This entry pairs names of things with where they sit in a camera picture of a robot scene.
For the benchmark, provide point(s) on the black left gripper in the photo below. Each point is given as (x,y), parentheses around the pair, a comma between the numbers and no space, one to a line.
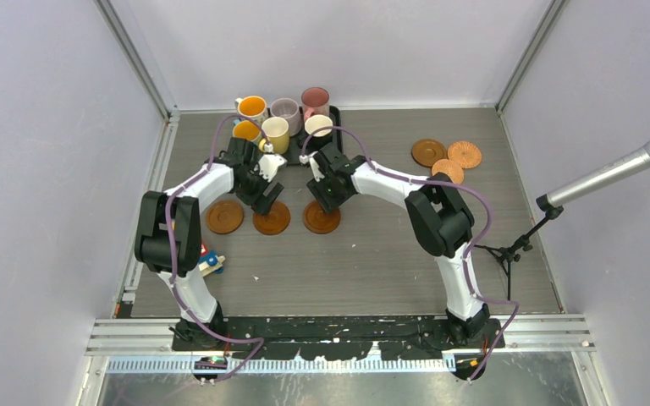
(263,205)

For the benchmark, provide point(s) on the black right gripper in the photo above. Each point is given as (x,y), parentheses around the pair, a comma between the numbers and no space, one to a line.
(328,202)

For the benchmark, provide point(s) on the brown wooden coaster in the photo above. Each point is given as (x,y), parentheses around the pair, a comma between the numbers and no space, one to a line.
(316,220)
(275,222)
(426,152)
(224,216)

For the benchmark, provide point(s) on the black mug cream inside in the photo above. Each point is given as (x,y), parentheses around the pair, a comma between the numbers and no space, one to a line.
(319,127)

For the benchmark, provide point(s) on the woven rattan coaster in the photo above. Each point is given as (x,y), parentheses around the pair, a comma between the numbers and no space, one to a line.
(452,169)
(467,154)

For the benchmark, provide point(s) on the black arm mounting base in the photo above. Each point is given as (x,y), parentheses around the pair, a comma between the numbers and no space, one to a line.
(405,337)

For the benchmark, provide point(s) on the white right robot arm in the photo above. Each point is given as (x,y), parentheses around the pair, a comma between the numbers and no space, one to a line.
(441,221)

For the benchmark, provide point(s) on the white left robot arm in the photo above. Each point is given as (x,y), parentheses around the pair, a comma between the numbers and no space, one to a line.
(168,234)

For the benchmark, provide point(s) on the toy block house car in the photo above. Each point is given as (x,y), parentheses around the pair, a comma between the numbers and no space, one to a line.
(210,262)

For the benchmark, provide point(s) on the yellow mug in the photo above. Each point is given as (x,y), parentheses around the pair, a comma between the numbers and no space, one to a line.
(277,136)

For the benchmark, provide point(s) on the blue mug orange inside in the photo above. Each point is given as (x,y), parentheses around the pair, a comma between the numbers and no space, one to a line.
(247,130)

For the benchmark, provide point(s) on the white mug orange inside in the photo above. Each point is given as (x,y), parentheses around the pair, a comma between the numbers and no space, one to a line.
(252,107)

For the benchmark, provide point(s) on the lilac mug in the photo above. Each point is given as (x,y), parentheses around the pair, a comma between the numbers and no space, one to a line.
(289,110)

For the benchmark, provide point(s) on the pink patterned mug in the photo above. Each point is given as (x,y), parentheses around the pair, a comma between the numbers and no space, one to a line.
(315,101)

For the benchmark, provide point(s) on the black microphone tripod stand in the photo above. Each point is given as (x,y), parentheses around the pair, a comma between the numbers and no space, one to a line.
(507,255)

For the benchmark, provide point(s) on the silver microphone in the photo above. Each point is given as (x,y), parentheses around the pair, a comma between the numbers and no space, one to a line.
(624,167)

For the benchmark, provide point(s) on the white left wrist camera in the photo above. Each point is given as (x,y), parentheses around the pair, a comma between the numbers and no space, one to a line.
(270,162)

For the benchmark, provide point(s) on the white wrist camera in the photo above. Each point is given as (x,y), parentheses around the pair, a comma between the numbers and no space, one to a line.
(310,161)
(270,162)

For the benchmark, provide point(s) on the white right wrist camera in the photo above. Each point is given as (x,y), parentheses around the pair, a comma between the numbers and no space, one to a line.
(310,161)

